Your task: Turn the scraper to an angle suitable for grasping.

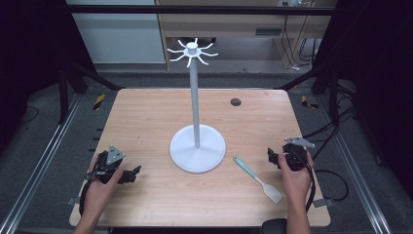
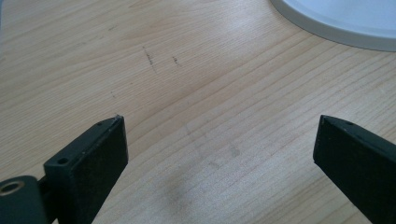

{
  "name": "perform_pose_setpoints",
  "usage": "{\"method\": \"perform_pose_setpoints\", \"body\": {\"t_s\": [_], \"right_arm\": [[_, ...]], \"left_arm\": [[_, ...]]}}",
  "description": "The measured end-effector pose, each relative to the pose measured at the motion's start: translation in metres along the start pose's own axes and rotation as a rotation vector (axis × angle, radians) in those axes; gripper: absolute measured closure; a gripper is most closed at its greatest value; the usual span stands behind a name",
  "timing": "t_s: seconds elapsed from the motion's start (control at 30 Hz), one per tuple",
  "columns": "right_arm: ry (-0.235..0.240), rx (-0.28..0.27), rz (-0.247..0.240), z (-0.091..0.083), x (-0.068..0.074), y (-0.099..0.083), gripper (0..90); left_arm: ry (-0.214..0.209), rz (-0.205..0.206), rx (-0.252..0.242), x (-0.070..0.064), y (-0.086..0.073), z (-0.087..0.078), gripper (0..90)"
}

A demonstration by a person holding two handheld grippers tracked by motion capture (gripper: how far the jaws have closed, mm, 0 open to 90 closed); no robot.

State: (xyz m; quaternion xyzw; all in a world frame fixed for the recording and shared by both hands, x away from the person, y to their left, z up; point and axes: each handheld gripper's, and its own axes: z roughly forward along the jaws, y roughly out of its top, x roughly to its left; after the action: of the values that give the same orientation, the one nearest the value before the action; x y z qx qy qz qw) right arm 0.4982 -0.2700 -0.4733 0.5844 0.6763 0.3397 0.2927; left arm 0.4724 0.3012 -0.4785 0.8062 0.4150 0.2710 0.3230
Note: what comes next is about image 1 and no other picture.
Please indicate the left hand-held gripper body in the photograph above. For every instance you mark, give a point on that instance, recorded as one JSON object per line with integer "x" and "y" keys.
{"x": 113, "y": 155}

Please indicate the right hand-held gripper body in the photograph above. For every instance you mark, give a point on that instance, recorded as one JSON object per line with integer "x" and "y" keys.
{"x": 297, "y": 157}

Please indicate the person's right hand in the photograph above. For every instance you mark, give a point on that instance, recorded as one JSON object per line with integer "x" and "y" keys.
{"x": 296, "y": 187}

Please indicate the person's left hand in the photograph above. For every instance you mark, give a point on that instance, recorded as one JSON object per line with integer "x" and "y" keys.
{"x": 97, "y": 195}

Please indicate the yellow black tape strip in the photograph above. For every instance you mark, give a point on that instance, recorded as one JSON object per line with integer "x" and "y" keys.
{"x": 307, "y": 102}
{"x": 99, "y": 101}

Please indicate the dark round table grommet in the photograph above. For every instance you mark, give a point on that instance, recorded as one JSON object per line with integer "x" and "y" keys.
{"x": 235, "y": 102}

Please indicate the black chair part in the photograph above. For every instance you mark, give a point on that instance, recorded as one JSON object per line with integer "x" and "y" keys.
{"x": 274, "y": 226}

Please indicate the white hook stand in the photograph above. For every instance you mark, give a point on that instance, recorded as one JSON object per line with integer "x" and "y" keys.
{"x": 196, "y": 149}

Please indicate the white cabinet panel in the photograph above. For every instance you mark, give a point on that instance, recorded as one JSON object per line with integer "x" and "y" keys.
{"x": 123, "y": 35}

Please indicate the white power strip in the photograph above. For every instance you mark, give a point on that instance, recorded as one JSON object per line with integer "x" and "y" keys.
{"x": 297, "y": 2}

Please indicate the metal table edge bracket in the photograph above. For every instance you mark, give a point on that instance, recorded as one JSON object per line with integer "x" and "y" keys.
{"x": 323, "y": 202}
{"x": 72, "y": 201}

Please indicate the metal floor rail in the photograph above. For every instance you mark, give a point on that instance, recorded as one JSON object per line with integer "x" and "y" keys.
{"x": 354, "y": 162}
{"x": 39, "y": 162}

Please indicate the black frame strut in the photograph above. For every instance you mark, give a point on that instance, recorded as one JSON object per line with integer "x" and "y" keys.
{"x": 324, "y": 78}
{"x": 81, "y": 78}

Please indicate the black frame crossbar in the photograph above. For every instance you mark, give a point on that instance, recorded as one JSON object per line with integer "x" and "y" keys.
{"x": 195, "y": 9}

